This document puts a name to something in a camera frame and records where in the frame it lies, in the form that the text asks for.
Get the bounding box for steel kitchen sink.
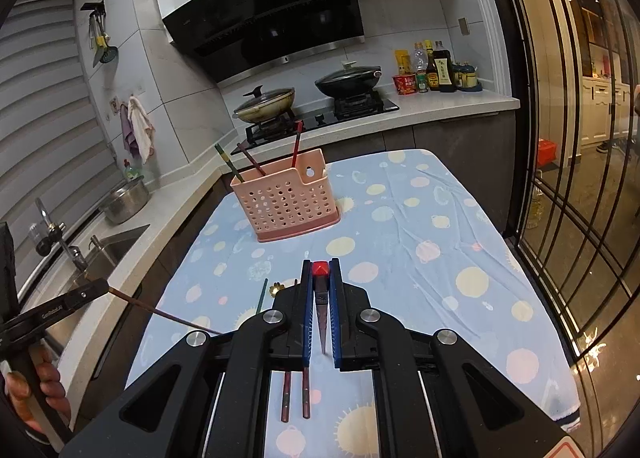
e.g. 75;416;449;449
44;225;149;357

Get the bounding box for gold flower-handled spoon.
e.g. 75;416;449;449
269;282;285;298

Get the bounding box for green dish soap bottle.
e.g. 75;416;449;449
122;159;141;181

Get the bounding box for kitchen sink faucet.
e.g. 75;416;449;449
28;198;88;273

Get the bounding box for clear plastic bottle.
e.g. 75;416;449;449
412;42;428;74

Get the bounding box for seasoning jars on tray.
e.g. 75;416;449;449
452;62;483;92

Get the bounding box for black gas stove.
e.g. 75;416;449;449
231;90;399;155

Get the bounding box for blue polka dot tablecloth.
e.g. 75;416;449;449
130;149;580;430

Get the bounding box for person left hand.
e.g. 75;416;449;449
3;344;73;434

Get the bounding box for yellow cap sauce bottle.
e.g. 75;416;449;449
424;40;439;91

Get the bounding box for beige wok with lid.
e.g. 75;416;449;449
232;85;295;124

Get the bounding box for yellow seasoning bag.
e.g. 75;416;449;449
394;50;412;76

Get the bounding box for black range hood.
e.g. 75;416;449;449
163;0;364;86

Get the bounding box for green chopstick gold band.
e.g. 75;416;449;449
256;278;268;314

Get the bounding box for dark soy sauce bottle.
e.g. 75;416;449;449
433;41;457;93

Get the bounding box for dark red chopstick gold band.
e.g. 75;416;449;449
291;120;304;168

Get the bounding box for dark maroon chopstick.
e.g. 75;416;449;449
280;371;292;423

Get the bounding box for bright red chopstick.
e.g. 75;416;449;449
311;261;330;355

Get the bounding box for brown chopstick gold band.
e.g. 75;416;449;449
107;286;222;336

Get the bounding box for stainless steel pot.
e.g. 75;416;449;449
98;176;151;225

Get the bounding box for hanging utensil rack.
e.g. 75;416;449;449
80;1;118;68

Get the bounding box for black wok with lid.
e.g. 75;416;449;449
314;62;382;98

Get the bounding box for white hanging towel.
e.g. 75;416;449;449
128;95;155;164

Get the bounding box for red instant noodle cup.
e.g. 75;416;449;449
393;74;418;95

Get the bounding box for pink perforated utensil holder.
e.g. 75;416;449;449
231;148;340;242

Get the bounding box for small green cap jar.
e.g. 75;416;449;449
416;72;428;93

